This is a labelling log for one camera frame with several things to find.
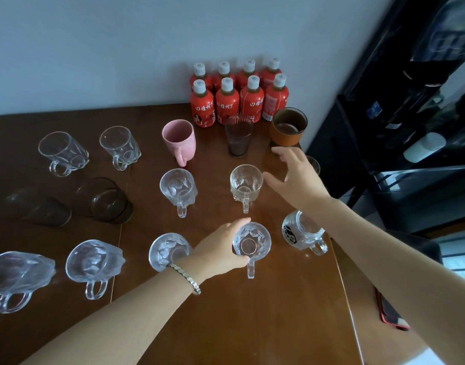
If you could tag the person's left hand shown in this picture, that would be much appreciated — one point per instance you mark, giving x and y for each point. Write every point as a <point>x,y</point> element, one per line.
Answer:
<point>217,250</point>

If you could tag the person's right hand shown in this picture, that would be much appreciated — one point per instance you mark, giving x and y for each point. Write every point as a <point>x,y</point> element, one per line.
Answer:
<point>301,184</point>

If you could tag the clear tumbler with red print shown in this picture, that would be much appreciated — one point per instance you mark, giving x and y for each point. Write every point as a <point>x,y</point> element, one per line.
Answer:
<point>314,165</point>

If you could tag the brown banded glass cup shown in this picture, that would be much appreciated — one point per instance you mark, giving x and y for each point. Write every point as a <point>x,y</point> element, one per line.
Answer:
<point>287,136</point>

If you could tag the glass mug with black logo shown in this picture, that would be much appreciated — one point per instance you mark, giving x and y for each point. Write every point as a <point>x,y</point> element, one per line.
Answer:
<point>299,233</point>

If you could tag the dark smoky tall glass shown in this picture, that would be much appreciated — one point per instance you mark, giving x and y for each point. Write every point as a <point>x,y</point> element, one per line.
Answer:
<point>238,142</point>

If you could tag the pink ceramic mug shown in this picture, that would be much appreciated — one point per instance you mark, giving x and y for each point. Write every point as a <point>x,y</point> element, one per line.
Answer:
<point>179,140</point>

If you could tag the dark smoky wide cup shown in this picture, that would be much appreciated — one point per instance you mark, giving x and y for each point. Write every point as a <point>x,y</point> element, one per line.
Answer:
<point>103,203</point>

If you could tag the small smoky glass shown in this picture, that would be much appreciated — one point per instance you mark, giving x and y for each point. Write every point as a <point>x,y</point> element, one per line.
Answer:
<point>42,210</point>

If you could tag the person's right forearm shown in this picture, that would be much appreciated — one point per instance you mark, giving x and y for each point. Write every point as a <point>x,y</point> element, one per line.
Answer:
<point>400,269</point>

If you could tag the person's left forearm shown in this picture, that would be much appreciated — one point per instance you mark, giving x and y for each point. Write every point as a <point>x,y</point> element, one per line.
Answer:
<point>114,330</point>

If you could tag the black water dispenser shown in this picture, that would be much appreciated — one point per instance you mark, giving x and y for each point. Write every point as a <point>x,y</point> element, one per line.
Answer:
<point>350,148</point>

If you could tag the brown wooden table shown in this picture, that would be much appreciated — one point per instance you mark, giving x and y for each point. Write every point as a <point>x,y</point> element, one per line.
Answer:
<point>274,319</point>

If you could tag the group of red drink bottles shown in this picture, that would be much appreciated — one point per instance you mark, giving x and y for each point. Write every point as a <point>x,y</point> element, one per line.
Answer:
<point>226,104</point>

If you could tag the white plastic container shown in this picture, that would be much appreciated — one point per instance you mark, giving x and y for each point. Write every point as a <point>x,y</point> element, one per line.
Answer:
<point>424,148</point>

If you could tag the red cased phone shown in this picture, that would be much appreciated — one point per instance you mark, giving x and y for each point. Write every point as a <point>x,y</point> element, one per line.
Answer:
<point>388,313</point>

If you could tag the brown wooden chair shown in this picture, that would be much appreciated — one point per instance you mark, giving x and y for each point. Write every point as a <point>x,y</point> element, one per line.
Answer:
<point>369,338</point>

